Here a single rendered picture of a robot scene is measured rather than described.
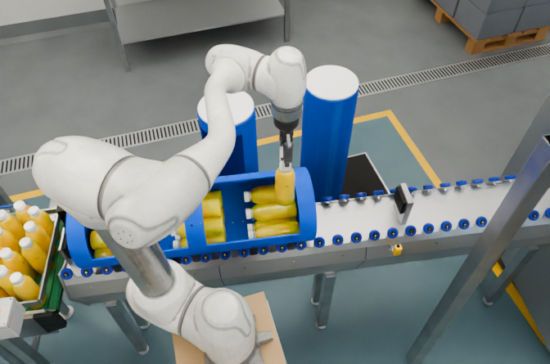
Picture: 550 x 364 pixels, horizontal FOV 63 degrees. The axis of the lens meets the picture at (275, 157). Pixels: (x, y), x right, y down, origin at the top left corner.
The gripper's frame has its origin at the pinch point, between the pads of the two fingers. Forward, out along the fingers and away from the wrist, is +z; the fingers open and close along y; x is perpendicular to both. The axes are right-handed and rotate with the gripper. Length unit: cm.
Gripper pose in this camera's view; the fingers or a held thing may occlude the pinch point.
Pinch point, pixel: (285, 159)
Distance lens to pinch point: 146.9
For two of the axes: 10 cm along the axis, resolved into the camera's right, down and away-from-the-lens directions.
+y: -1.4, -7.4, 6.6
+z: 0.0, 6.6, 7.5
